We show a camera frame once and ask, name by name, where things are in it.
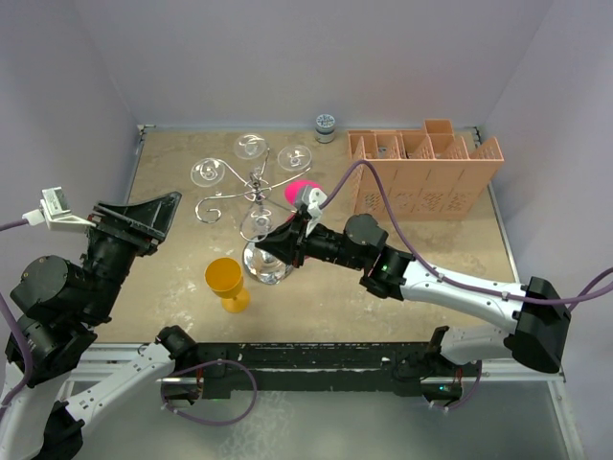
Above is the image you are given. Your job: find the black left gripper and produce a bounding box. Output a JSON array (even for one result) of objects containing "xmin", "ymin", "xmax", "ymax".
[{"xmin": 84, "ymin": 191, "xmax": 182, "ymax": 319}]

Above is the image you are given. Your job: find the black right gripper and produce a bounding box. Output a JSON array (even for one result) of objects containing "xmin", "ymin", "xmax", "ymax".
[{"xmin": 256, "ymin": 209, "xmax": 366, "ymax": 271}]

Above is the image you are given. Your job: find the pink plastic goblet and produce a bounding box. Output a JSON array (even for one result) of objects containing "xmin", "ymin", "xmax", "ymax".
[{"xmin": 284, "ymin": 179, "xmax": 326, "ymax": 212}]

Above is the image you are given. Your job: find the tall clear champagne flute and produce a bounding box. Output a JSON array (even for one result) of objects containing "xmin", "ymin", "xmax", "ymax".
[{"xmin": 277, "ymin": 145, "xmax": 312, "ymax": 172}]

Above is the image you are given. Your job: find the short clear wine glass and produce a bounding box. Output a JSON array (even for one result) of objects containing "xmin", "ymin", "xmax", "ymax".
[{"xmin": 234, "ymin": 133, "xmax": 268, "ymax": 160}]

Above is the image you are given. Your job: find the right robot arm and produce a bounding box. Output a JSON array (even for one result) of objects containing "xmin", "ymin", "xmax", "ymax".
[{"xmin": 256, "ymin": 214, "xmax": 571, "ymax": 375}]

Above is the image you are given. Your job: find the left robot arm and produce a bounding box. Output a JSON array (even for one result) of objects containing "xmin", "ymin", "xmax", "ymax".
[{"xmin": 1, "ymin": 187, "xmax": 197, "ymax": 459}]

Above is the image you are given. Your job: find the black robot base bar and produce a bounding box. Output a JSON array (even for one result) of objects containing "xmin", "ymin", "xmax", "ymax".
[{"xmin": 190, "ymin": 342, "xmax": 463, "ymax": 403}]

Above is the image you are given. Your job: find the chrome wine glass rack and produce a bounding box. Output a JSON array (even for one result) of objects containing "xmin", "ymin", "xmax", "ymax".
[{"xmin": 194, "ymin": 141, "xmax": 311, "ymax": 286}]

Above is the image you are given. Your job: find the yellow plastic goblet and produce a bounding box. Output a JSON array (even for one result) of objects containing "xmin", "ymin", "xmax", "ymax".
[{"xmin": 204, "ymin": 258, "xmax": 250, "ymax": 313}]

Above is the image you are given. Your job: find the small jar blue patterned lid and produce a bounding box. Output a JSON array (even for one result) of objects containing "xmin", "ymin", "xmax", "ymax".
[{"xmin": 315, "ymin": 114, "xmax": 336, "ymax": 144}]

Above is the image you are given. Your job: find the peach plastic organizer box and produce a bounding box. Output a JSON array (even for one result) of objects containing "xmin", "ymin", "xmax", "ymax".
[{"xmin": 348, "ymin": 119, "xmax": 504, "ymax": 220}]

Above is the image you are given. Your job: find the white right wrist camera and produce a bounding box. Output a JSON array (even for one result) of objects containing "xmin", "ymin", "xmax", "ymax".
[{"xmin": 294, "ymin": 185, "xmax": 328, "ymax": 237}]

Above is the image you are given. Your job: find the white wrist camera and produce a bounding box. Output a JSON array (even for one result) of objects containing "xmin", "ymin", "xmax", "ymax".
[
  {"xmin": 294, "ymin": 185, "xmax": 328, "ymax": 237},
  {"xmin": 22, "ymin": 187, "xmax": 96, "ymax": 233}
]

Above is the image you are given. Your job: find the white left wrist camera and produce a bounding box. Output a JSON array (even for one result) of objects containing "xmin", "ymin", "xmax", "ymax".
[{"xmin": 22, "ymin": 187, "xmax": 96, "ymax": 233}]

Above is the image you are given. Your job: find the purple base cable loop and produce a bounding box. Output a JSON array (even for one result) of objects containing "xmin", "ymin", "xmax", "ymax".
[{"xmin": 160, "ymin": 360, "xmax": 259, "ymax": 426}]

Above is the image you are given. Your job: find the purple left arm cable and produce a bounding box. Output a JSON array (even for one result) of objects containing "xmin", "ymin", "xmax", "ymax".
[{"xmin": 0, "ymin": 218, "xmax": 34, "ymax": 406}]

